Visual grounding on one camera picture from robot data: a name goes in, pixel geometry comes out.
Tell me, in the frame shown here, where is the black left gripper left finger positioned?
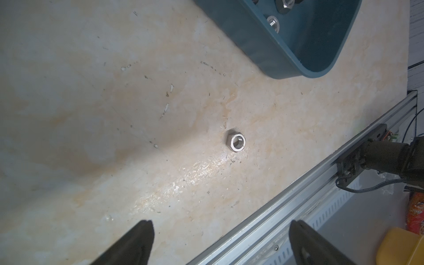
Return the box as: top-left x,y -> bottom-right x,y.
92,220 -> 155,265

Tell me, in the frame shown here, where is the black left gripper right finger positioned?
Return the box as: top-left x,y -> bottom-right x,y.
289,220 -> 354,265

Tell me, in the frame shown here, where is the silver hex nut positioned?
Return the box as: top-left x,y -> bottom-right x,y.
226,131 -> 246,152
275,0 -> 295,14
267,15 -> 280,33

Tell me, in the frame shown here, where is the teal plastic storage box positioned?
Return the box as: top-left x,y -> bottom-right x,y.
196,1 -> 362,80

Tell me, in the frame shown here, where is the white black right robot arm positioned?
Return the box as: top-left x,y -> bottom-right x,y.
361,136 -> 424,188

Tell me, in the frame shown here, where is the yellow plastic object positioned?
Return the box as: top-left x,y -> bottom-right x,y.
376,227 -> 424,265

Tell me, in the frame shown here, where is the red snack packet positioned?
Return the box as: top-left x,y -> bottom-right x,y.
406,192 -> 424,235

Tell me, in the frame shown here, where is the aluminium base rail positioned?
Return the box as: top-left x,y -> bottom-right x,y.
190,91 -> 418,265

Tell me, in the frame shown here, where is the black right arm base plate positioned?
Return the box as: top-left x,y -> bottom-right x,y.
336,124 -> 388,188

